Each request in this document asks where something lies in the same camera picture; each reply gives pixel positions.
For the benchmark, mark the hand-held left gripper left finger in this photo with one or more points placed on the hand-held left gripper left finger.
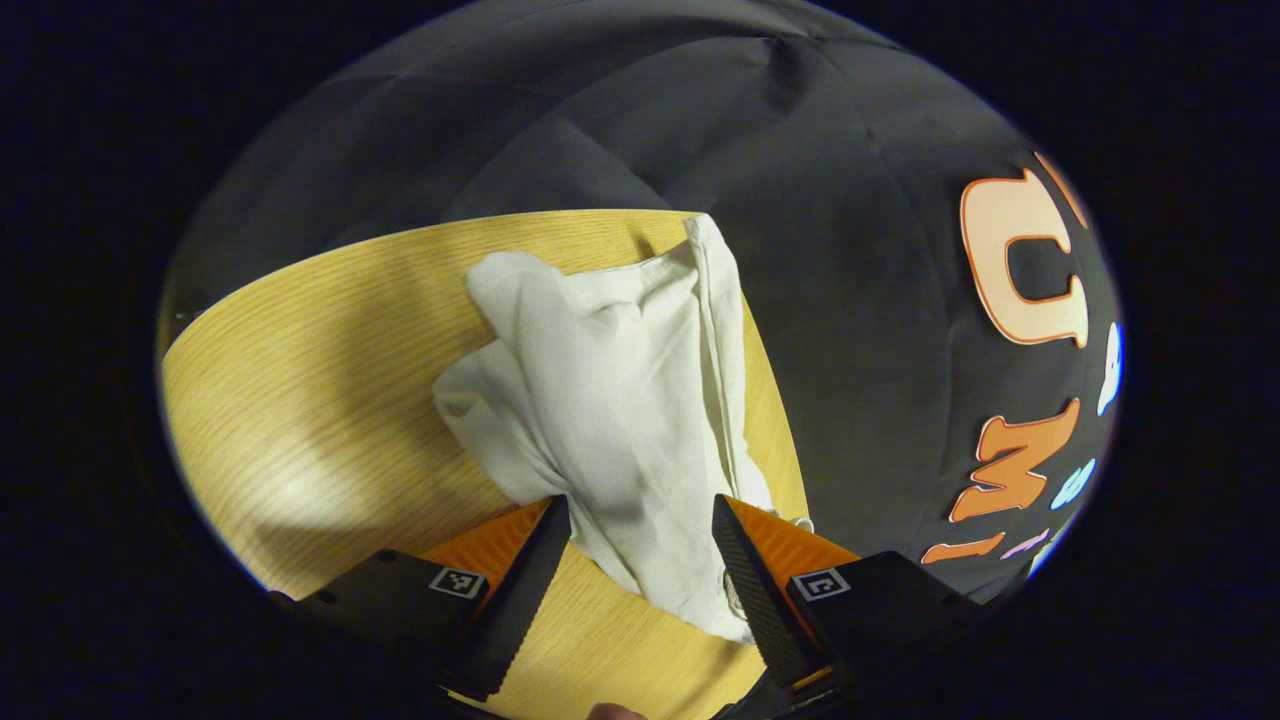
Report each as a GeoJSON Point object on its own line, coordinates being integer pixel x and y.
{"type": "Point", "coordinates": [520, 610]}

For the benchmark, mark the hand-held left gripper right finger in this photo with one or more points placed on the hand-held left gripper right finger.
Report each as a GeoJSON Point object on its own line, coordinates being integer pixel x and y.
{"type": "Point", "coordinates": [765, 600]}

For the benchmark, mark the white jeans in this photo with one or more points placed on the white jeans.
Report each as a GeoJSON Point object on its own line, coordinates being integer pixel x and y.
{"type": "Point", "coordinates": [620, 400]}

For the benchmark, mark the black backdrop cloth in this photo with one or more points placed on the black backdrop cloth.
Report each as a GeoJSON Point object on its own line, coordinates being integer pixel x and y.
{"type": "Point", "coordinates": [850, 350]}

